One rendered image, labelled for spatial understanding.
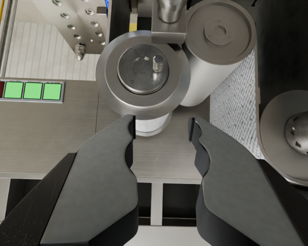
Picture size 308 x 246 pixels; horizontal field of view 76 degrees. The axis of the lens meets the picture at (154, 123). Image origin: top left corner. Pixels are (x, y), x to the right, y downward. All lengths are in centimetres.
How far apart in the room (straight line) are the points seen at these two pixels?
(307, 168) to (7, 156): 73
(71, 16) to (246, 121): 49
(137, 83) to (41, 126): 47
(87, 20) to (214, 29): 36
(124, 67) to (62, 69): 207
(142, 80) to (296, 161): 26
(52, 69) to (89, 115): 177
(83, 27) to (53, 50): 185
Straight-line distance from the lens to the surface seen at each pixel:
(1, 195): 76
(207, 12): 38
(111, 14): 38
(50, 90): 71
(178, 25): 31
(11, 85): 78
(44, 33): 261
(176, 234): 66
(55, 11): 61
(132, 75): 29
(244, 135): 37
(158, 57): 27
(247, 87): 38
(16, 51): 262
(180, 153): 62
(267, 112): 35
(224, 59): 35
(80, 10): 59
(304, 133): 33
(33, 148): 71
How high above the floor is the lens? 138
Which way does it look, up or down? 10 degrees down
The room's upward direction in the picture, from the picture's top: 178 degrees counter-clockwise
